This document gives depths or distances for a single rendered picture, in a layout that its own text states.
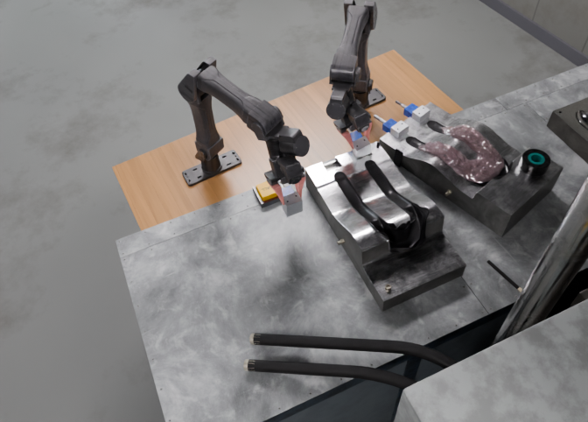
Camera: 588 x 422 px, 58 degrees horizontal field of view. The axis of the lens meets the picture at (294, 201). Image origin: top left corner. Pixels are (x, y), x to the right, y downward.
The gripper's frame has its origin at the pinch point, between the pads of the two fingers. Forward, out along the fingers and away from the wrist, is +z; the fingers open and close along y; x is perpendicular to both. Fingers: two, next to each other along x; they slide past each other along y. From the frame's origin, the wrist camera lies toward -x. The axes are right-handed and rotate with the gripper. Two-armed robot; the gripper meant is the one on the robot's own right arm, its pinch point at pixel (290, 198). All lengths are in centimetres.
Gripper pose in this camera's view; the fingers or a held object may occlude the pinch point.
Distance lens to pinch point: 152.8
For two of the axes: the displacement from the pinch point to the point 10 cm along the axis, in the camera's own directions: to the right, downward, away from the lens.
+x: -3.5, -3.5, 8.7
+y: 9.1, -3.5, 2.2
